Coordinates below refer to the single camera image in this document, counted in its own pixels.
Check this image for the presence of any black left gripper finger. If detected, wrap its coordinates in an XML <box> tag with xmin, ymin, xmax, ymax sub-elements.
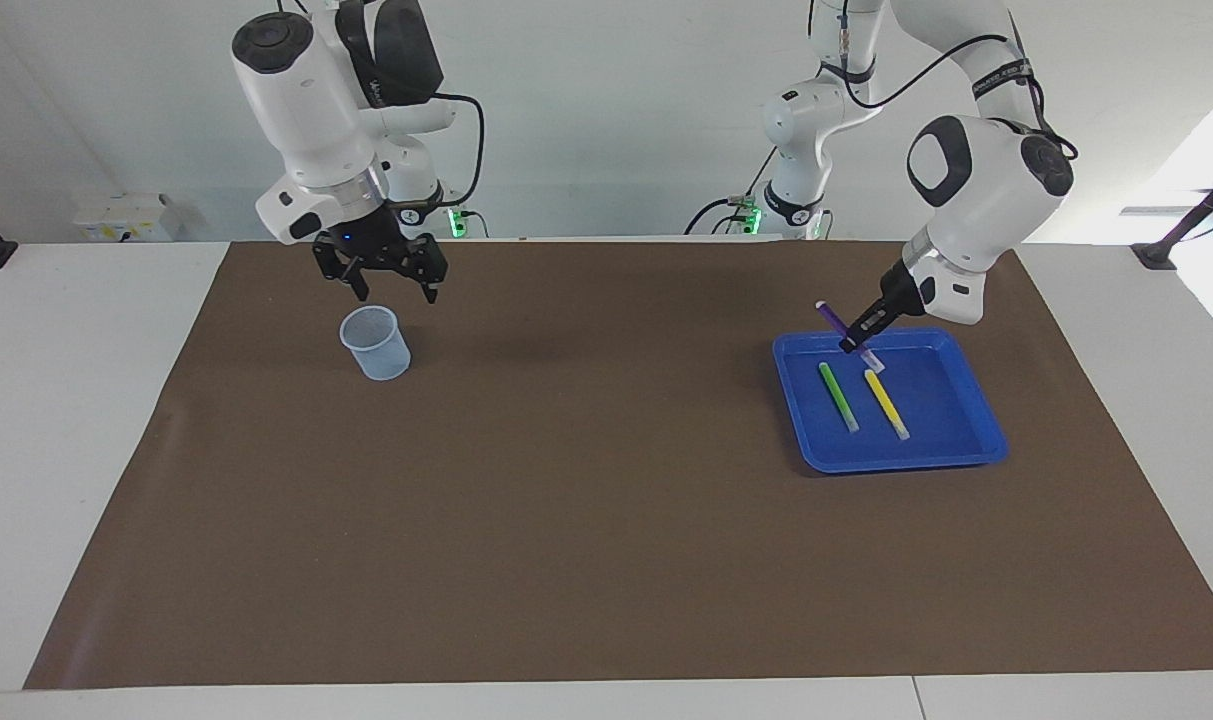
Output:
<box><xmin>838</xmin><ymin>303</ymin><xmax>892</xmax><ymax>355</ymax></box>

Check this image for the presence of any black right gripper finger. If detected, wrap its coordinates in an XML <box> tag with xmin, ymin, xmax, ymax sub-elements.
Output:
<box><xmin>316</xmin><ymin>262</ymin><xmax>369</xmax><ymax>303</ymax></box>
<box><xmin>406</xmin><ymin>233</ymin><xmax>449</xmax><ymax>305</ymax></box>

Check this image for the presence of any purple pen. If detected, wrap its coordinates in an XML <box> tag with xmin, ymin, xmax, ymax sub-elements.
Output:
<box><xmin>815</xmin><ymin>300</ymin><xmax>887</xmax><ymax>373</ymax></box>

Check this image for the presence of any green pen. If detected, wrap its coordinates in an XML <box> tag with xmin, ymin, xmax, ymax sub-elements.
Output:
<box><xmin>818</xmin><ymin>362</ymin><xmax>861</xmax><ymax>435</ymax></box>

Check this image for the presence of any yellow pen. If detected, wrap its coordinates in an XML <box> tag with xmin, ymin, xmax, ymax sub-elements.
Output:
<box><xmin>863</xmin><ymin>369</ymin><xmax>911</xmax><ymax>441</ymax></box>

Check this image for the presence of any blue plastic tray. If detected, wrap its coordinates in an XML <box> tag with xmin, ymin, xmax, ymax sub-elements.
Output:
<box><xmin>772</xmin><ymin>327</ymin><xmax>1010</xmax><ymax>475</ymax></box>

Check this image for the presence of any translucent plastic cup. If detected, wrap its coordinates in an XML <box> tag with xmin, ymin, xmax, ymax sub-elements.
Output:
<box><xmin>339</xmin><ymin>305</ymin><xmax>412</xmax><ymax>382</ymax></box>

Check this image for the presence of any black clamp pole stand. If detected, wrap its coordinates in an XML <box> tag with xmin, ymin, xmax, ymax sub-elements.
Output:
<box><xmin>1131</xmin><ymin>160</ymin><xmax>1213</xmax><ymax>271</ymax></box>

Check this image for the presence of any brown table mat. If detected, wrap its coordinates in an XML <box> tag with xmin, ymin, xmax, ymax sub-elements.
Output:
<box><xmin>23</xmin><ymin>238</ymin><xmax>1213</xmax><ymax>691</ymax></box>

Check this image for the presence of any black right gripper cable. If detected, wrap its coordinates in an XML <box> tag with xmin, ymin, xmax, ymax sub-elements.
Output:
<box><xmin>366</xmin><ymin>90</ymin><xmax>487</xmax><ymax>211</ymax></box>

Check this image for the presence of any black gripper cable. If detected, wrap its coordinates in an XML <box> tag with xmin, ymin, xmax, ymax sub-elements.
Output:
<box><xmin>366</xmin><ymin>90</ymin><xmax>487</xmax><ymax>211</ymax></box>
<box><xmin>816</xmin><ymin>0</ymin><xmax>1079</xmax><ymax>161</ymax></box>

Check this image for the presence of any black base cable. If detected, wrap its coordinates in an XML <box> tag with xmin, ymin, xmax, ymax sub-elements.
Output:
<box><xmin>681</xmin><ymin>150</ymin><xmax>779</xmax><ymax>237</ymax></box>

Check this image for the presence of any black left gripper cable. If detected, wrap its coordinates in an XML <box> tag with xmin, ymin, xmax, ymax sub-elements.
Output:
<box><xmin>816</xmin><ymin>0</ymin><xmax>1079</xmax><ymax>161</ymax></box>

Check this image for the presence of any white wall outlet box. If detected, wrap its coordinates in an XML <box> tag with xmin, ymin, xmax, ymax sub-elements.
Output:
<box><xmin>73</xmin><ymin>193</ymin><xmax>184</xmax><ymax>243</ymax></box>

